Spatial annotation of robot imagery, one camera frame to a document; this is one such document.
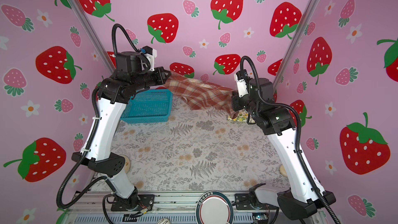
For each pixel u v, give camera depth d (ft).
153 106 3.75
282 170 2.68
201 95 2.71
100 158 1.41
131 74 1.53
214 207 2.36
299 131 1.30
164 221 2.20
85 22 2.63
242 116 3.38
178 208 2.40
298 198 1.19
